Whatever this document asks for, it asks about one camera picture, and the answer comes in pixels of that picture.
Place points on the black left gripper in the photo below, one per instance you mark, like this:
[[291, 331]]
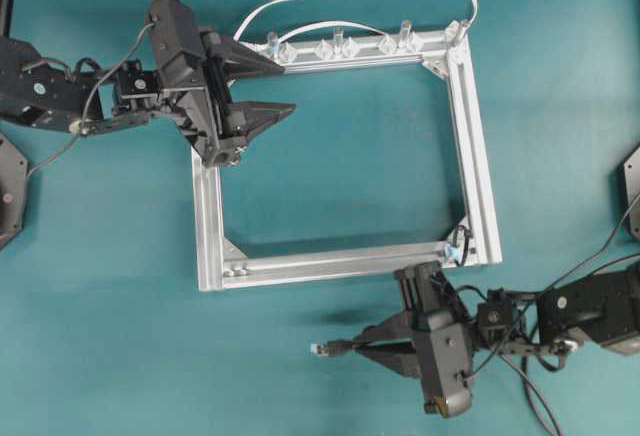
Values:
[[202, 109]]

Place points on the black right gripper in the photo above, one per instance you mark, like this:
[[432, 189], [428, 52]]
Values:
[[424, 289]]

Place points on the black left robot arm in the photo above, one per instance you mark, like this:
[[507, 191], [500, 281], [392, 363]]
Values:
[[36, 94]]

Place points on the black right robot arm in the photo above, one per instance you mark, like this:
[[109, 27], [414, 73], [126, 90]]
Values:
[[601, 307]]

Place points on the blue tape piece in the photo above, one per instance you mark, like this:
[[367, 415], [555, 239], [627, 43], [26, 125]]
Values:
[[452, 253]]

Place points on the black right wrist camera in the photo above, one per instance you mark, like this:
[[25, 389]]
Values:
[[444, 356]]

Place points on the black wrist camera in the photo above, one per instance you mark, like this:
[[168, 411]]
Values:
[[176, 43], [444, 356]]

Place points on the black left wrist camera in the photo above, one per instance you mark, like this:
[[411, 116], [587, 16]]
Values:
[[176, 43]]

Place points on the aluminium extrusion frame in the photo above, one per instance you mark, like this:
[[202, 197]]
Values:
[[385, 164]]

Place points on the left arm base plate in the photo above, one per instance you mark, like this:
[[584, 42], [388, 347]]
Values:
[[14, 168]]

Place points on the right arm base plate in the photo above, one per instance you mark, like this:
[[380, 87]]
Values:
[[628, 183]]

